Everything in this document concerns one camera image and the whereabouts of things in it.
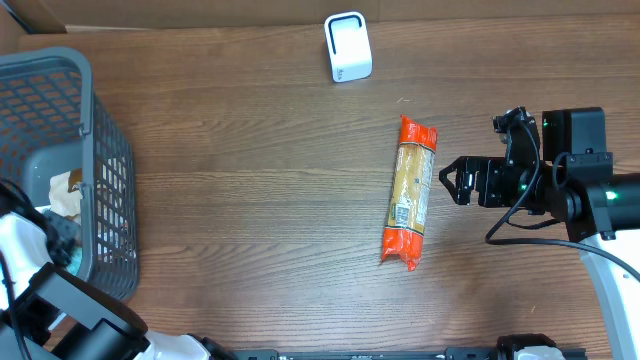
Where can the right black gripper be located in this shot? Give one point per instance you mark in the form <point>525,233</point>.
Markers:
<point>488,168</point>

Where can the orange spaghetti pasta packet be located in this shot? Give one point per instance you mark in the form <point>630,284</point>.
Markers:
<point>404,230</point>

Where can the beige nut snack pouch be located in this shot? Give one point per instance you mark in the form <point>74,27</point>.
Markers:
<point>65,195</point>

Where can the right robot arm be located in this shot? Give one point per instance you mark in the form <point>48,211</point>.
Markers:
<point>560,167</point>

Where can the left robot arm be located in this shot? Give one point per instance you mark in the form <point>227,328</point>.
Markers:
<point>47,313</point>

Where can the white barcode scanner stand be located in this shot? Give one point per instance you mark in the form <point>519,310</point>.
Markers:
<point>348,46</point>

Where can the grey plastic shopping basket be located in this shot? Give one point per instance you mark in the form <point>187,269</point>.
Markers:
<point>53,122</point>

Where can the cardboard panel backdrop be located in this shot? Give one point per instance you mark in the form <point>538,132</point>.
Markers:
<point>21,17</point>

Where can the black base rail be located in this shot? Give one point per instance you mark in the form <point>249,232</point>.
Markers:
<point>450,353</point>

